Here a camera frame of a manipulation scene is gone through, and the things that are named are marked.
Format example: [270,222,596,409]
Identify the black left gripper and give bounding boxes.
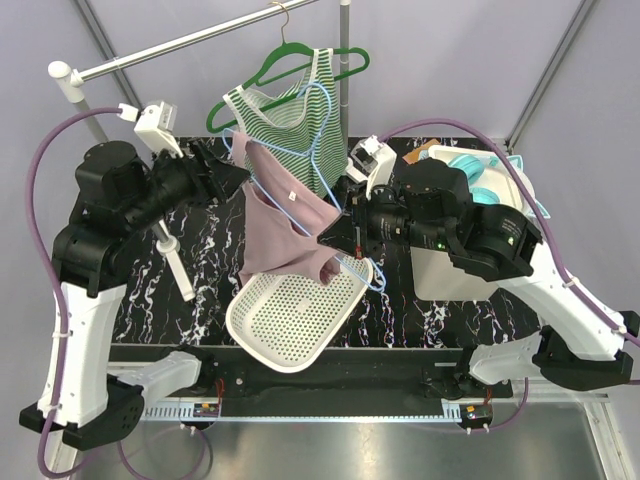
[125,135,252,231]

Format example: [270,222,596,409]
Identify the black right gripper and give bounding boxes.
[317,179,453,259]

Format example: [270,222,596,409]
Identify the white storage bin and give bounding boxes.
[410,144,539,302]

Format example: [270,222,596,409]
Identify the white perforated plastic basket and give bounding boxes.
[225,257,374,374]

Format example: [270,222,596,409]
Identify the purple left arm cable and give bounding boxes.
[29,106,126,475]

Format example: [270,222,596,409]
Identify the green plastic hanger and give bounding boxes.
[206,43,371,134]

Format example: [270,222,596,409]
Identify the pink tank top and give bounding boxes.
[231,132,340,285]

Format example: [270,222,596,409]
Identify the white metal clothes rack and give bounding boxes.
[47,0,351,302]

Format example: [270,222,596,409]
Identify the black marble pattern mat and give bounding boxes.
[112,135,544,349]

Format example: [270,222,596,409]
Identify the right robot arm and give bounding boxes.
[317,159,639,397]

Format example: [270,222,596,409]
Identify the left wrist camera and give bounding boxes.
[134,101,184,158]

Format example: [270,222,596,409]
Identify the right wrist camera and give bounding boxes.
[345,135,397,200]

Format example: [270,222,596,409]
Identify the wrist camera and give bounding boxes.
[345,135,397,200]
[134,101,184,158]

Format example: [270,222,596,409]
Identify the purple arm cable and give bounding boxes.
[29,106,126,475]
[382,117,640,351]

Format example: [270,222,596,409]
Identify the teal cat ear headphones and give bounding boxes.
[446,148,535,218]

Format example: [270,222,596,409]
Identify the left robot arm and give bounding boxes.
[52,141,250,451]

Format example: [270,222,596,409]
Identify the green striped tank top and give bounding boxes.
[223,48,347,198]

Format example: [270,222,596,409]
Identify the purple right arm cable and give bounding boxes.
[382,117,640,351]

